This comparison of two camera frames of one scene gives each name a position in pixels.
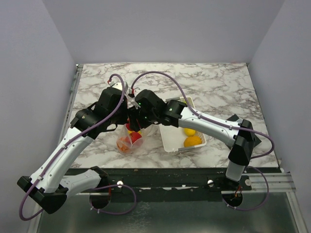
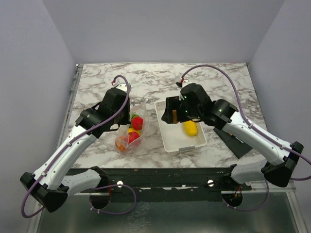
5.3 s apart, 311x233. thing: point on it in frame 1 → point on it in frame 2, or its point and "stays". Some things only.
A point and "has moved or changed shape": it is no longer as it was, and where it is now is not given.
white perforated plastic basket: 173,138 stays
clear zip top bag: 129,141 stays
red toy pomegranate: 130,131 has moved or changed shape
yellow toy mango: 189,132 stays
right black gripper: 133,113 → 173,103
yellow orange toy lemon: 191,141 has moved or changed shape
